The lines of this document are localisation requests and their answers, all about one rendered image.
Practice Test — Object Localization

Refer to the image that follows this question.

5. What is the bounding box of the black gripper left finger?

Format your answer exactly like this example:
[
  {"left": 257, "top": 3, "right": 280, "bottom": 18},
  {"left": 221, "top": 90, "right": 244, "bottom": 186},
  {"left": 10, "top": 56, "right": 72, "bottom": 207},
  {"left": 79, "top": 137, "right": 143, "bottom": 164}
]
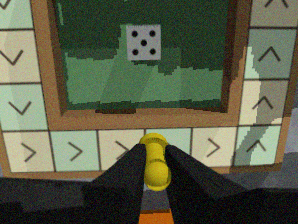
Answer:
[{"left": 0, "top": 143, "right": 147, "bottom": 224}]

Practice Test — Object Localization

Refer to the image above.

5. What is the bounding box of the yellow game pawn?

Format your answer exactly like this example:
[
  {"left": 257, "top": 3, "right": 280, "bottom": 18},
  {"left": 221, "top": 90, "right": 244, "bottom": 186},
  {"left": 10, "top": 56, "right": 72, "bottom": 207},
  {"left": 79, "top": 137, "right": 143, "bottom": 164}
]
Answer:
[{"left": 139, "top": 133, "right": 171, "bottom": 191}]

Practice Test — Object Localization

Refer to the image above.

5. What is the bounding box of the grey die with black pips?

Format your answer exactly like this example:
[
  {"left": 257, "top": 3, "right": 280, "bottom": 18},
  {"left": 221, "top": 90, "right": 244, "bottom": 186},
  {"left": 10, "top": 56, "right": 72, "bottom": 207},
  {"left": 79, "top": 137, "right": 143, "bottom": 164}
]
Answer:
[{"left": 126, "top": 25, "right": 161, "bottom": 60}]

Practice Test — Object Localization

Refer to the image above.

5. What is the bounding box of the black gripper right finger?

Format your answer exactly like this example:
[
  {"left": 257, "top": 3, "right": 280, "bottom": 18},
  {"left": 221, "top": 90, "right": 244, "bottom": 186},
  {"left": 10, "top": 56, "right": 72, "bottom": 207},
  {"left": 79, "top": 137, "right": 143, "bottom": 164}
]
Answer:
[{"left": 165, "top": 145, "right": 298, "bottom": 224}]

